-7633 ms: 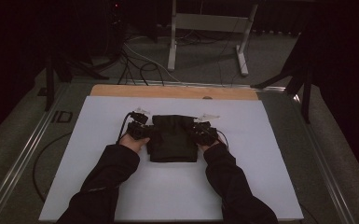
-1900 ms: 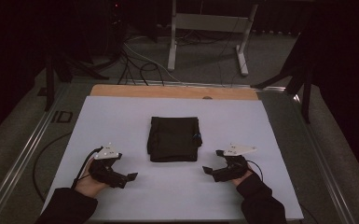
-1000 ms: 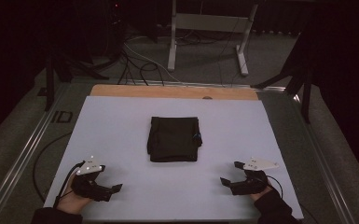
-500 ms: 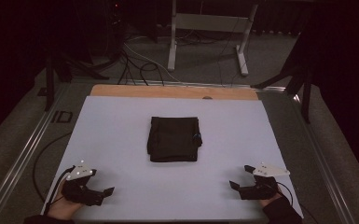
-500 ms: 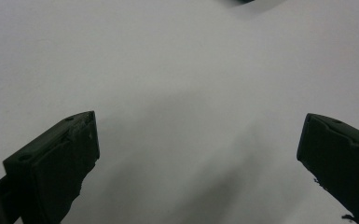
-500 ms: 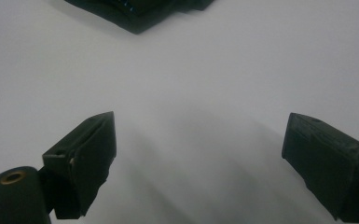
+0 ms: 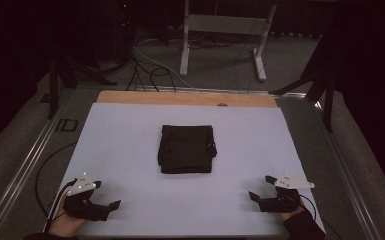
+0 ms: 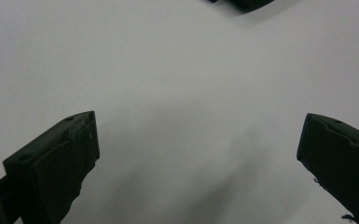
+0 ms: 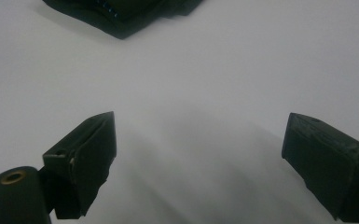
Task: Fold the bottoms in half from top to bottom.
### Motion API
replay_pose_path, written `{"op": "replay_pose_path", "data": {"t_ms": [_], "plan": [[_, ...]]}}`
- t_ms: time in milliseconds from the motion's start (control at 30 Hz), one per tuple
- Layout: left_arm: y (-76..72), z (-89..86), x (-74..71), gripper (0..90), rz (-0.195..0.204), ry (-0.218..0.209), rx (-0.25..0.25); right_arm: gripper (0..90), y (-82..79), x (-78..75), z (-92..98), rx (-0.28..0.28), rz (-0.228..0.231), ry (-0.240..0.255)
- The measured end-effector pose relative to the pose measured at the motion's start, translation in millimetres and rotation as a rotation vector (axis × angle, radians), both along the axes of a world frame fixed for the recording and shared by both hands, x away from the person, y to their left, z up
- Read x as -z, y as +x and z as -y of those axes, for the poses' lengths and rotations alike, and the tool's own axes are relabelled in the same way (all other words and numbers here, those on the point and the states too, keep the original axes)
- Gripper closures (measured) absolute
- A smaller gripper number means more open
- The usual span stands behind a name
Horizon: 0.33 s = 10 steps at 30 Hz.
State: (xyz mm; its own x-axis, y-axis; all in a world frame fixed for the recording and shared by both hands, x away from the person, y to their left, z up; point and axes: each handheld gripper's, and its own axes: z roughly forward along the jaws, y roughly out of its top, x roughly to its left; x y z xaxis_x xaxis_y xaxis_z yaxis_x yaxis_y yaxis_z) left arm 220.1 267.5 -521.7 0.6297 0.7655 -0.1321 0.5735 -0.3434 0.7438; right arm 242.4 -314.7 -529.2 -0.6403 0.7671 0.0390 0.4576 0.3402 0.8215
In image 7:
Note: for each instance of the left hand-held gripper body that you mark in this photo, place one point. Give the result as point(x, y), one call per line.
point(83, 206)

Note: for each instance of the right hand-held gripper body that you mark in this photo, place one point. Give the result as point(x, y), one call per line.
point(285, 200)

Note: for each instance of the black shorts with blue print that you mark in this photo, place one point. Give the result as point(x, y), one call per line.
point(185, 150)

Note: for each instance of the person's right hand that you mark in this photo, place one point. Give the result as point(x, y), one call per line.
point(290, 215)

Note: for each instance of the person's left hand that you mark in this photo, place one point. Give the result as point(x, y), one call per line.
point(65, 226)

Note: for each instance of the black stand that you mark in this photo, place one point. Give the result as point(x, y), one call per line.
point(328, 100)
point(53, 86)

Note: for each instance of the metal floor rail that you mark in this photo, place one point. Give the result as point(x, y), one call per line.
point(346, 173)
point(20, 170)

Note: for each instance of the white desk frame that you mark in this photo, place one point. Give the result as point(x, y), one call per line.
point(225, 23)

